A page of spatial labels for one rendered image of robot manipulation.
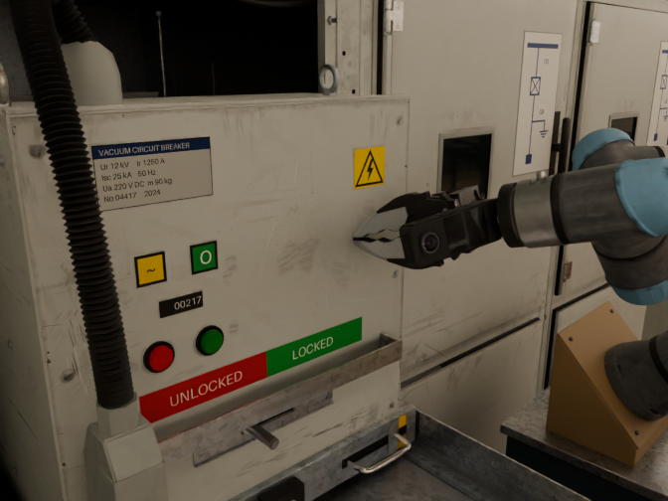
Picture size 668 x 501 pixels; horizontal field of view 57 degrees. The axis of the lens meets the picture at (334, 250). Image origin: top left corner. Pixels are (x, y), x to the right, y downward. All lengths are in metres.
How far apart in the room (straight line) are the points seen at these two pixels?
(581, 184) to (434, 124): 0.57
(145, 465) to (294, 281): 0.28
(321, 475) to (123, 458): 0.38
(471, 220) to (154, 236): 0.33
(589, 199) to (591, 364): 0.64
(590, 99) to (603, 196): 1.05
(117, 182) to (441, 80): 0.73
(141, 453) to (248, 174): 0.30
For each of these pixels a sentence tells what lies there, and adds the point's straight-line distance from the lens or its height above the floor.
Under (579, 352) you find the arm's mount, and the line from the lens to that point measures 1.23.
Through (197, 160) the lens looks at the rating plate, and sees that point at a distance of 0.63.
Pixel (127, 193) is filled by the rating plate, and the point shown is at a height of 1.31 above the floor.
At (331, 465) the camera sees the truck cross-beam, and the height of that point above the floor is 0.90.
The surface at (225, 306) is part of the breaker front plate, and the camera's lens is 0.69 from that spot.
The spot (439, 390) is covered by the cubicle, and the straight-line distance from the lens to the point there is 1.39.
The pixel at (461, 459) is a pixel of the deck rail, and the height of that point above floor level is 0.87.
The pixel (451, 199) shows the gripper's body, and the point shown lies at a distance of 0.70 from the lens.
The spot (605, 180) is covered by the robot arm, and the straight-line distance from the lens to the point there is 0.64.
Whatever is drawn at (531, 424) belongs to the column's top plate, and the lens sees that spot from 1.31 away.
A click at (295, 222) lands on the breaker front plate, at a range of 0.72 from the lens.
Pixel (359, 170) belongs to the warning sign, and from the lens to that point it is 0.77.
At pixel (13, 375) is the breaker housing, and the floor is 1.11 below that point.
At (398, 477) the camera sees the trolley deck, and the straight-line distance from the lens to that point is 0.97.
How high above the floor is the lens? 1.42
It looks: 17 degrees down
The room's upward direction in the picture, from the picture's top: straight up
